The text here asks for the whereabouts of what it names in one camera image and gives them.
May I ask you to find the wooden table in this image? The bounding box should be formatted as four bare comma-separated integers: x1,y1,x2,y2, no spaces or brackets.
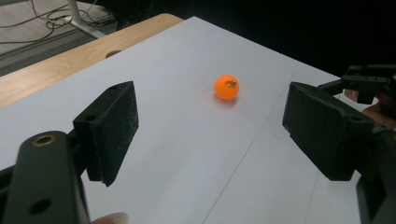
0,12,185,110

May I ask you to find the orange ping-pong ball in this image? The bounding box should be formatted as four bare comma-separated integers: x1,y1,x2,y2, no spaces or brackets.
214,74,240,102

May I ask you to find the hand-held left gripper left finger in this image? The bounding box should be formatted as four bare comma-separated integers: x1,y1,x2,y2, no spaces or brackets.
73,80,140,188

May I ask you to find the dark curtain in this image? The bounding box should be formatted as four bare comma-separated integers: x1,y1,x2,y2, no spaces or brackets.
102,0,396,78

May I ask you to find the tangle of black cables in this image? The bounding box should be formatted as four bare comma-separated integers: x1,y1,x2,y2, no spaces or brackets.
0,0,120,45

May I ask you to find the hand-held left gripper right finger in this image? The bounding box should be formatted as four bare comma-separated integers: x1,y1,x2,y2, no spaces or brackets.
282,81,376,182

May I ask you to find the white metal desk frame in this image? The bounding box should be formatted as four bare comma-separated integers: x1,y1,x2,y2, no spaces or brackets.
66,0,108,39

